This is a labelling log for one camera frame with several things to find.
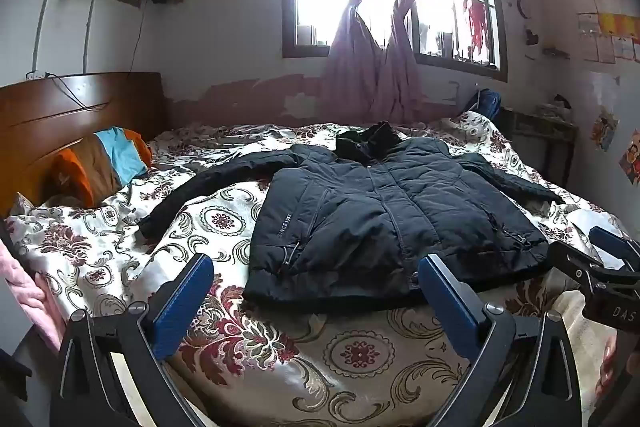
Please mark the pink curtain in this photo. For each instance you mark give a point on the pink curtain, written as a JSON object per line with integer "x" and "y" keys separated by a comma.
{"x": 407, "y": 57}
{"x": 352, "y": 57}

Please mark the red hanging garment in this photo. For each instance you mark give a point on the red hanging garment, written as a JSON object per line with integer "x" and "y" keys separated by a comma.
{"x": 476, "y": 22}

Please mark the white wall papers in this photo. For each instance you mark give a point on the white wall papers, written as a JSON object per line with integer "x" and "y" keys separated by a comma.
{"x": 590, "y": 32}

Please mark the wall power outlet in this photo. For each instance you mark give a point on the wall power outlet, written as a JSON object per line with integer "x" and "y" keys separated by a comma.
{"x": 34, "y": 76}

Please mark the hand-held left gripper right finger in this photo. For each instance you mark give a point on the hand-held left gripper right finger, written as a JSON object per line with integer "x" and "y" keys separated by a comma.
{"x": 450, "y": 307}

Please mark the wooden headboard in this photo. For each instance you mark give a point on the wooden headboard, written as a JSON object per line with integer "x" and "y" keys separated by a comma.
{"x": 60, "y": 107}

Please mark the dark blue padded jacket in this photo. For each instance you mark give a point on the dark blue padded jacket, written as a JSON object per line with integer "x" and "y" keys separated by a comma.
{"x": 350, "y": 217}

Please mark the floral bedspread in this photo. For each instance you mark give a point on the floral bedspread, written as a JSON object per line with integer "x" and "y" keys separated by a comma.
{"x": 125, "y": 247}

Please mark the pink blanket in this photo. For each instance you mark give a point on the pink blanket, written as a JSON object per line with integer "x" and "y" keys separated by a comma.
{"x": 30, "y": 297}

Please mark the blue backpack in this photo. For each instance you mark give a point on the blue backpack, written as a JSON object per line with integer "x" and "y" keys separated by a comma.
{"x": 487, "y": 103}

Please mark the yellow wall poster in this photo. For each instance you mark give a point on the yellow wall poster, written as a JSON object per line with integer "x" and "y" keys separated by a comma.
{"x": 620, "y": 26}

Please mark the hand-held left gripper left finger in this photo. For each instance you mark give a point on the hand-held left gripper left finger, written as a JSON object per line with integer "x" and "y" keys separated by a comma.
{"x": 180, "y": 307}

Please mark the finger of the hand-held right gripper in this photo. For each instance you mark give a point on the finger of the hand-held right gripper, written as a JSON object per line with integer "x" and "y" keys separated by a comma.
{"x": 612, "y": 247}
{"x": 572, "y": 257}

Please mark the cartoon wall sticker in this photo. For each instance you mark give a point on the cartoon wall sticker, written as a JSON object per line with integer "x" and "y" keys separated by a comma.
{"x": 632, "y": 157}
{"x": 605, "y": 129}

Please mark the wooden side table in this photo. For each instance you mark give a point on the wooden side table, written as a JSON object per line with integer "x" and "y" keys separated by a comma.
{"x": 545, "y": 127}

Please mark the orange blue brown pillow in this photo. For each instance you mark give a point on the orange blue brown pillow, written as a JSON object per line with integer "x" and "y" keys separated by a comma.
{"x": 100, "y": 157}

